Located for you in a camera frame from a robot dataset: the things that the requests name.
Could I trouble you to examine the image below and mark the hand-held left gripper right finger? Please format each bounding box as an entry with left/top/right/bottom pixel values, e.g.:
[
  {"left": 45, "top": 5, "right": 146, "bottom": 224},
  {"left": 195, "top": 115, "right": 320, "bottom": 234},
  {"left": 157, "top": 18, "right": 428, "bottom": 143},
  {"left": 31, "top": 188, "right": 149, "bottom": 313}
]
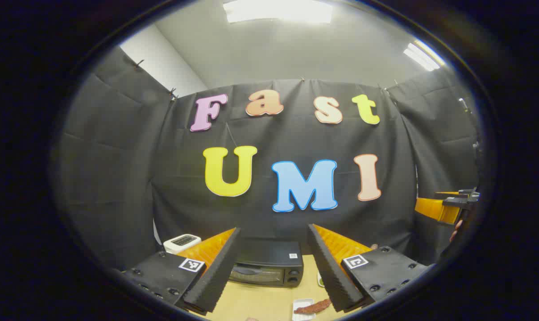
[{"left": 307, "top": 224, "right": 432, "bottom": 313}]

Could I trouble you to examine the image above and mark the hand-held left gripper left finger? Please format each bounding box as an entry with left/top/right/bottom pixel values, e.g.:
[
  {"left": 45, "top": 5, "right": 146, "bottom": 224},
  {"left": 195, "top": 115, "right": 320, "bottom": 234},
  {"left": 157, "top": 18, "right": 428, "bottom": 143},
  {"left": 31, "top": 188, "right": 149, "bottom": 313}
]
[{"left": 120, "top": 226, "right": 242, "bottom": 315}]

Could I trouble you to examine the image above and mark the red-brown meat piece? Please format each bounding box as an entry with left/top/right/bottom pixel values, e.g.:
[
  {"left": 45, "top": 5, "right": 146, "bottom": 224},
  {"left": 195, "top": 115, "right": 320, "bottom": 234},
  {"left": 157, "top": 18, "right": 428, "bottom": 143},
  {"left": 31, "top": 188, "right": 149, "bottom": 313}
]
[{"left": 294, "top": 298, "right": 332, "bottom": 315}]

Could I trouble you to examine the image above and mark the black electric oven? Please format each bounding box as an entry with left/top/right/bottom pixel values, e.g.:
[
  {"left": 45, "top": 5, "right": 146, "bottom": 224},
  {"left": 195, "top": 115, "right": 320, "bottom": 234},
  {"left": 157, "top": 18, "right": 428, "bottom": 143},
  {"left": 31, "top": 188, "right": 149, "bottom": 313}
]
[{"left": 228, "top": 239, "right": 304, "bottom": 288}]

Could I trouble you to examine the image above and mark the small white ribbed tray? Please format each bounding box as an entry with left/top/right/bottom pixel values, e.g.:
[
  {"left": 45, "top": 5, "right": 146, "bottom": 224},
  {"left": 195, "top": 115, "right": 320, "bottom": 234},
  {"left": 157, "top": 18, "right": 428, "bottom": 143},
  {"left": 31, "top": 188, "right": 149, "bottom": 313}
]
[{"left": 292, "top": 298, "right": 317, "bottom": 321}]

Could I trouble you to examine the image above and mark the white toaster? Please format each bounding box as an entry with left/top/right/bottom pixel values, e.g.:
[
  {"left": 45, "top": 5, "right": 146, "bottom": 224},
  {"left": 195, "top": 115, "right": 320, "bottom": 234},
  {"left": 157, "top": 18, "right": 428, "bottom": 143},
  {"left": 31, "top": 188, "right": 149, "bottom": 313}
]
[{"left": 163, "top": 234, "right": 202, "bottom": 255}]

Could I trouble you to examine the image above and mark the small ceiling light panel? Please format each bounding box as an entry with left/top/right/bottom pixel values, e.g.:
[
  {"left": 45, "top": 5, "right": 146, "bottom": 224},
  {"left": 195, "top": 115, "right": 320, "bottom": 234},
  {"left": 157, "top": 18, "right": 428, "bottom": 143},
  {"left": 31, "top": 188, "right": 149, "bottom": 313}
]
[{"left": 403, "top": 40, "right": 446, "bottom": 72}]

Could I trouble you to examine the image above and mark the large ceiling light panel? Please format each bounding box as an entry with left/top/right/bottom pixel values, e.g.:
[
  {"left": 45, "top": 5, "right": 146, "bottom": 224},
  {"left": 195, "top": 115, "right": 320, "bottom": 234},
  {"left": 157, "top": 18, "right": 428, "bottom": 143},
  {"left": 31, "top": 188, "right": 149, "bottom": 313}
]
[{"left": 223, "top": 0, "right": 333, "bottom": 24}]

